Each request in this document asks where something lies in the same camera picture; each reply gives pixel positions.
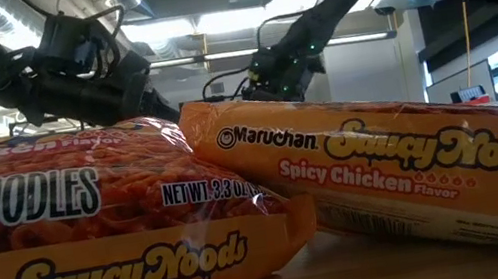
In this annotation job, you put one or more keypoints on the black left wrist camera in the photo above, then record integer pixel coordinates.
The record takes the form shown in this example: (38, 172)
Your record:
(60, 39)

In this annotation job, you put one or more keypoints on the orange Saucy Noods pack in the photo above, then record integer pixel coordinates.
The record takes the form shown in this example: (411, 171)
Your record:
(387, 177)
(86, 197)

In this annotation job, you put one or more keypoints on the long ceiling light bar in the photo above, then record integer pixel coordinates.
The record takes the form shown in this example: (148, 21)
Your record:
(234, 53)

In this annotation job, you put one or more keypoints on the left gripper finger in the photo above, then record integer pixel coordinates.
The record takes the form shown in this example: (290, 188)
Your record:
(160, 106)

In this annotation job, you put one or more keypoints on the white partition panel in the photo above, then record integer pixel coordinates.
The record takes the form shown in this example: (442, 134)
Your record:
(452, 82)

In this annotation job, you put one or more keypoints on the black ceiling camera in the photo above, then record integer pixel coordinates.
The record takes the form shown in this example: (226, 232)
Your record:
(385, 11)

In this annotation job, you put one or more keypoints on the black desk device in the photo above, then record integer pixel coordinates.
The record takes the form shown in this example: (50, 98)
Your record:
(467, 95)

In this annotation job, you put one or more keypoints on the grey square wall box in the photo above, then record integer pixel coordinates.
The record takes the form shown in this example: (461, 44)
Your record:
(217, 88)

